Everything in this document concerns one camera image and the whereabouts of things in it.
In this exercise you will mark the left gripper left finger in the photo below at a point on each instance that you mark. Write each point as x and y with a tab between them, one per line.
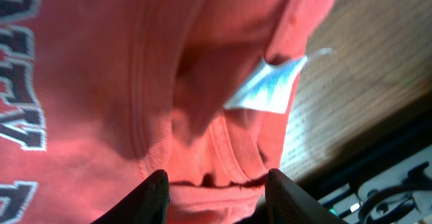
146	204

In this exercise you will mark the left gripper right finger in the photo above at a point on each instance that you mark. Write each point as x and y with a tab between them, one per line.
288	203

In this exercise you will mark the red t-shirt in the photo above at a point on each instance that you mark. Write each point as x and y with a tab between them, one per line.
96	95

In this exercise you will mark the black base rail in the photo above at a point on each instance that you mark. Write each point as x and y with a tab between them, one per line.
389	182

